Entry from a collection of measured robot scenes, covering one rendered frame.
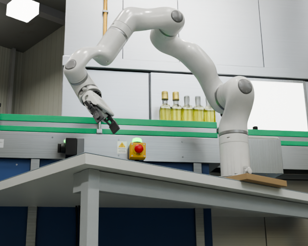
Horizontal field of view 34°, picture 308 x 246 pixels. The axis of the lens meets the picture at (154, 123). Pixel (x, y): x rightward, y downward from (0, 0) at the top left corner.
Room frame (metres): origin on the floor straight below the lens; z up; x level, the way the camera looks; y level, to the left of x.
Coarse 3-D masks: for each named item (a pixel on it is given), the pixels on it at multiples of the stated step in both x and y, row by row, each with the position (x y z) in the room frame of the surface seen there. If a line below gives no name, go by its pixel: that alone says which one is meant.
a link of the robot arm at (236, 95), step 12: (228, 84) 1.92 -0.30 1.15; (240, 84) 1.89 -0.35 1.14; (252, 84) 1.93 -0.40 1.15; (228, 96) 1.92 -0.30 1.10; (240, 96) 1.91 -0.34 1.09; (252, 96) 1.93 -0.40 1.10; (228, 108) 1.94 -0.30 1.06; (240, 108) 1.94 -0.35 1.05; (228, 120) 1.96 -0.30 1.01; (240, 120) 1.96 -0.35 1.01; (228, 132) 1.96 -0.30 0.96; (240, 132) 1.96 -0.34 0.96
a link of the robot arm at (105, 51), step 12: (108, 36) 1.79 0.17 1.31; (120, 36) 1.80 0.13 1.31; (84, 48) 1.72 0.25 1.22; (96, 48) 1.74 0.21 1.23; (108, 48) 1.78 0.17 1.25; (120, 48) 1.82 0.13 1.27; (72, 60) 1.69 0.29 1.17; (84, 60) 1.69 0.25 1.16; (96, 60) 1.80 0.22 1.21; (108, 60) 1.80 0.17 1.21; (72, 72) 1.69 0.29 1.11; (84, 72) 1.72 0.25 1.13
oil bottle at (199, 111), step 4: (196, 108) 2.46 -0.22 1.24; (200, 108) 2.46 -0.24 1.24; (196, 112) 2.46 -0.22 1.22; (200, 112) 2.46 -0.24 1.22; (204, 112) 2.47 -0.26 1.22; (196, 116) 2.46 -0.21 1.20; (200, 116) 2.46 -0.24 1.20; (204, 116) 2.47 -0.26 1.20; (196, 120) 2.46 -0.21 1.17; (200, 120) 2.46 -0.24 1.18; (204, 120) 2.47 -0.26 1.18
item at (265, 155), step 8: (256, 144) 2.19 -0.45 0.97; (264, 144) 2.20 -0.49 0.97; (272, 144) 2.20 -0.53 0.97; (280, 144) 2.21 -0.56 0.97; (256, 152) 2.19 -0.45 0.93; (264, 152) 2.20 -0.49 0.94; (272, 152) 2.20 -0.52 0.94; (280, 152) 2.21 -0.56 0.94; (256, 160) 2.19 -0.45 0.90; (264, 160) 2.20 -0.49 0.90; (272, 160) 2.20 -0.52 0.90; (280, 160) 2.21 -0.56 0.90; (256, 168) 2.19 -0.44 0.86; (264, 168) 2.20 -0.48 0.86; (272, 168) 2.20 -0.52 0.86; (280, 168) 2.21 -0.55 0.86; (264, 176) 2.27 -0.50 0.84; (272, 176) 2.27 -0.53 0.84
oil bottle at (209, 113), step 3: (207, 105) 2.49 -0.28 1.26; (204, 108) 2.48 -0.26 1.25; (207, 108) 2.47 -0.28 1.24; (210, 108) 2.48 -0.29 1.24; (207, 111) 2.47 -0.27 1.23; (210, 111) 2.48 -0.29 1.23; (213, 111) 2.48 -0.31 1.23; (207, 114) 2.47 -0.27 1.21; (210, 114) 2.48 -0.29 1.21; (213, 114) 2.48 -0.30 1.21; (207, 117) 2.47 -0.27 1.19; (210, 117) 2.48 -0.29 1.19; (213, 117) 2.48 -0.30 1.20; (207, 120) 2.47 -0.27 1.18; (210, 120) 2.48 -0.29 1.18; (213, 120) 2.48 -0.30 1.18
